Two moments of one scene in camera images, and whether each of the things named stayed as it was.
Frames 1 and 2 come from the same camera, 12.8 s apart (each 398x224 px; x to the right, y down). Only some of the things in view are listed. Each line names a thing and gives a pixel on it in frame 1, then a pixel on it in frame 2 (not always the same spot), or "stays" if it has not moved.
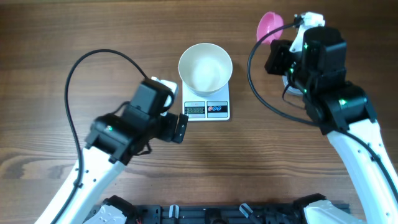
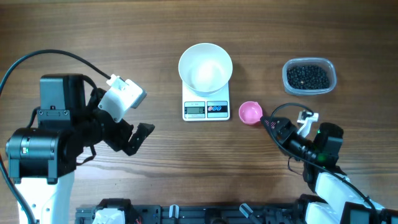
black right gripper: (280, 48) -> (285, 122)
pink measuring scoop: (269, 22) -> (250, 112)
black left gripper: (168, 134) -> (121, 140)
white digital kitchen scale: (215, 107) stays
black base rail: (216, 213) stays
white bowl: (205, 68) stays
